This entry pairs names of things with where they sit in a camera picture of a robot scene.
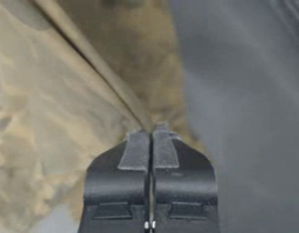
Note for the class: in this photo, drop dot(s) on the tan camouflage t-shirt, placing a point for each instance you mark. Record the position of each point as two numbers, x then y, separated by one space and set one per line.
55 106

